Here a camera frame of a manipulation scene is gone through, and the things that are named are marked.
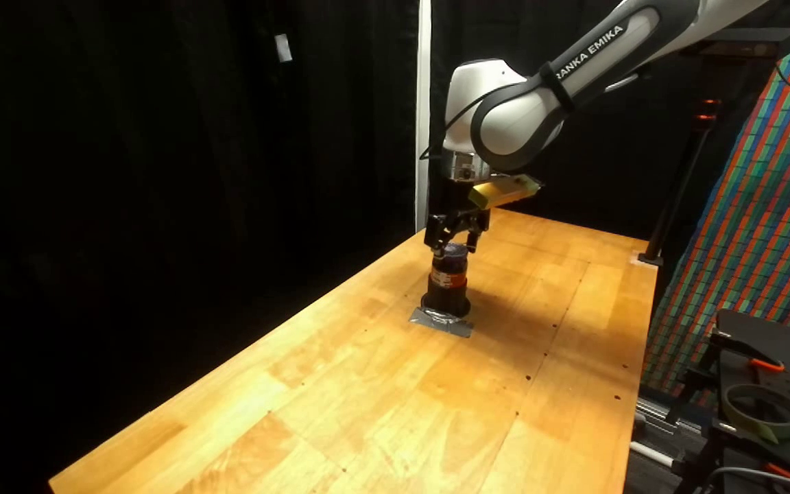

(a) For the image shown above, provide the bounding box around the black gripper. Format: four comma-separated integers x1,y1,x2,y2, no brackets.
422,179,493,256

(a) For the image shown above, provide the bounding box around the dark cup with orange band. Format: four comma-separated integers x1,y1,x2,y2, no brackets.
416,238,475,321

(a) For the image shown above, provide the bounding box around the white vertical pole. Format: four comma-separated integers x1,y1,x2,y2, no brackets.
412,0,437,234

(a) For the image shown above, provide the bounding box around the black tripod pole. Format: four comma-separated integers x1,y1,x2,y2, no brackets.
639,51,725,268

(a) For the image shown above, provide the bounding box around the white tag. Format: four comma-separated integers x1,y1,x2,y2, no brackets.
271,29,296,66

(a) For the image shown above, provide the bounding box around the colourful striped panel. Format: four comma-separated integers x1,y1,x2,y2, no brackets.
641,0,790,398

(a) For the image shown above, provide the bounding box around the black curtain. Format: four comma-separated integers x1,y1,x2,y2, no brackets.
0,0,420,461

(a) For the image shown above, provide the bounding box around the black orange bar clamp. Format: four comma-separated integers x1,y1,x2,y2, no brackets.
707,328,790,378

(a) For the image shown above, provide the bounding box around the tape roll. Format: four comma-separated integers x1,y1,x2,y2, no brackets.
715,382,790,433

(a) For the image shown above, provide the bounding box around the grey aluminium rail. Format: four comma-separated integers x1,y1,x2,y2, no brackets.
629,389,719,471

